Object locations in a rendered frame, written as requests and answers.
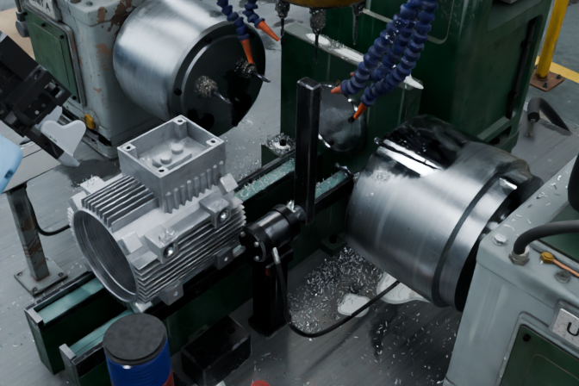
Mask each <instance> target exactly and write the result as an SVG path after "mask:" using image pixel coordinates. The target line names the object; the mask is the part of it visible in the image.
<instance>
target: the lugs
mask: <svg viewBox="0 0 579 386"><path fill-rule="evenodd" d="M217 186H218V188H219V189H220V191H221V193H222V195H226V194H227V193H229V192H231V191H232V190H235V189H236V188H238V187H239V186H238V185H237V183H236V181H235V180H234V178H233V175H232V174H231V173H228V174H227V175H225V176H224V177H221V178H220V179H218V180H217ZM85 196H87V195H86V194H85V192H84V191H81V192H79V193H77V194H76V195H75V196H72V197H71V198H70V199H68V200H67V202H68V203H69V205H70V206H71V208H72V210H73V212H75V211H76V210H77V209H79V208H80V207H82V204H81V198H83V197H85ZM117 242H118V243H119V245H120V247H121V249H122V250H123V251H124V253H125V255H126V256H127V255H130V254H132V253H134V252H136V251H137V250H139V249H141V247H143V245H142V243H141V241H140V239H139V237H138V236H137V234H136V232H135V231H133V232H131V233H129V234H127V235H125V236H124V237H122V238H120V239H119V240H117ZM239 245H240V242H239V241H237V242H236V243H234V244H233V245H231V247H232V248H233V249H234V248H235V247H237V246H239ZM81 260H82V262H83V263H84V265H85V267H86V269H87V270H88V271H92V269H91V268H90V267H89V265H88V263H87V262H86V260H85V258H84V257H82V258H81ZM129 304H130V306H131V308H132V309H133V311H134V312H135V313H136V314H138V313H142V312H143V311H145V310H146V309H148V308H150V307H151V306H152V305H153V304H152V303H151V302H149V303H147V304H146V305H145V304H143V303H142V302H140V301H139V300H137V301H134V302H130V303H129Z"/></svg>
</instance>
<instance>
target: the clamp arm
mask: <svg viewBox="0 0 579 386"><path fill-rule="evenodd" d="M320 105H321V84H319V83H317V82H315V81H314V80H313V79H311V78H308V77H305V78H302V79H300V80H299V81H297V97H296V159H295V190H294V207H293V209H294V210H296V211H297V210H298V209H300V211H298V213H299V215H300V216H301V215H304V216H302V217H301V219H300V220H299V221H300V222H301V223H302V224H304V225H306V226H307V225H308V224H309V223H311V222H312V221H314V204H315V187H316V183H317V177H316V171H317V154H318V138H319V121H320ZM293 209H292V210H293Z"/></svg>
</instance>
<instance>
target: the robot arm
mask: <svg viewBox="0 0 579 386"><path fill-rule="evenodd" d="M53 81H54V82H55V83H56V84H58V85H59V86H60V87H61V88H62V89H63V90H64V91H63V92H62V93H61V94H60V95H59V96H56V95H57V94H58V93H59V92H60V89H59V88H58V87H57V86H56V85H54V84H53ZM71 95H72V93H71V92H70V91H69V90H68V89H67V88H66V87H65V86H64V85H63V84H62V83H61V82H60V81H58V80H57V79H56V78H55V77H54V76H53V75H52V74H51V73H50V72H49V71H48V70H46V69H45V68H43V67H42V66H41V65H39V64H38V63H37V62H36V61H35V60H34V59H33V58H31V57H30V56H29V55H28V54H27V53H26V52H25V51H24V50H23V49H22V48H21V47H20V46H18V45H17V44H16V43H15V42H14V41H13V40H12V39H11V38H10V37H9V36H8V35H6V34H5V33H4V32H2V31H1V30H0V120H1V121H2V122H3V123H4V124H6V125H7V126H8V127H10V128H11V129H12V130H14V131H15V132H16V133H17V134H19V135H20V136H21V137H22V138H24V137H25V136H27V137H28V138H29V139H31V141H33V142H34V143H35V144H36V145H37V146H39V147H40V148H42V149H43V150H44V151H45V152H47V153H48V154H50V155H51V156H52V157H54V158H55V159H57V160H58V161H59V162H60V163H61V164H62V165H66V166H76V167H77V166H79V165H80V163H79V162H77V160H75V159H74V158H73V153H74V151H75V149H76V147H77V145H78V143H79V141H80V140H81V139H82V137H83V135H84V132H85V129H86V127H85V124H84V123H83V122H82V121H74V122H71V123H69V124H67V125H64V126H61V125H59V124H58V123H57V121H58V119H59V117H60V115H61V113H62V107H61V106H62V105H63V104H64V103H65V101H66V100H67V99H68V98H69V97H70V96H71ZM50 135H51V136H52V137H53V138H54V140H51V139H50V138H49V136H50ZM21 162H22V150H21V148H20V147H19V146H18V145H16V144H15V143H13V142H12V141H10V140H8V139H7V138H5V137H3V136H2V135H1V134H0V195H1V194H2V192H3V190H4V189H5V187H6V186H7V184H8V183H9V181H10V179H11V178H12V177H13V175H14V174H15V172H16V170H17V168H18V167H19V165H20V163H21Z"/></svg>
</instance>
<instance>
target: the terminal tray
mask: <svg viewBox="0 0 579 386"><path fill-rule="evenodd" d="M174 140H175V142H176V143H177V144H175V143H174V142H173V141H174ZM185 141H190V142H185ZM171 143H172V147H171V148H168V147H170V144H171ZM180 143H182V144H184V146H182V145H181V144H180ZM155 147H156V149H155ZM165 149H166V150H165ZM190 151H191V152H190ZM117 152H118V157H119V162H120V167H121V173H122V176H124V175H126V174H127V176H130V177H134V180H135V179H137V180H138V182H141V184H142V185H145V186H146V189H149V190H150V193H152V192H153V194H154V197H156V196H157V197H158V201H159V207H160V208H161V209H162V211H163V212H164V214H166V213H169V214H172V210H173V209H176V210H179V205H180V204H182V205H183V206H185V205H186V201H189V202H192V200H193V198H192V197H193V196H194V197H196V198H198V197H199V193H200V192H201V193H202V194H205V192H206V191H205V190H206V189H208V190H212V185H214V186H217V180H218V179H220V178H221V177H224V176H225V175H226V168H225V163H226V155H225V141H223V140H221V139H219V138H218V137H216V136H215V135H213V134H211V133H210V132H208V131H207V130H205V129H204V128H201V127H200V126H198V125H196V124H195V123H194V122H193V121H190V120H189V119H187V118H185V117H184V116H182V115H180V116H178V117H176V118H174V119H172V120H170V121H168V122H166V123H164V124H162V125H160V126H158V127H156V128H154V129H152V130H150V131H149V132H147V133H145V134H143V135H141V136H139V137H137V138H135V139H133V140H130V141H129V142H127V143H125V144H123V145H121V146H118V147H117ZM158 152H159V154H158ZM146 153H148V155H147V154H146ZM155 153H156V154H155ZM154 154H155V155H154ZM196 154H197V155H196ZM153 155H154V156H153ZM143 157H144V158H145V160H146V161H145V160H141V159H143ZM148 158H150V161H148ZM151 163H153V164H151Z"/></svg>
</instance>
